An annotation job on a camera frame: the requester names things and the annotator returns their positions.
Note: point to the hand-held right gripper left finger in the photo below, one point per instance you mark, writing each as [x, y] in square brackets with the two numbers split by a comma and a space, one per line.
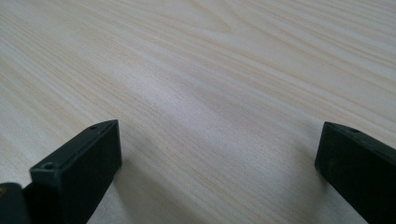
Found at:
[81, 168]

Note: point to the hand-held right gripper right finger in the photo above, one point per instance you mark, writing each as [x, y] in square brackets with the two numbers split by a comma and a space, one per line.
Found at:
[358, 168]

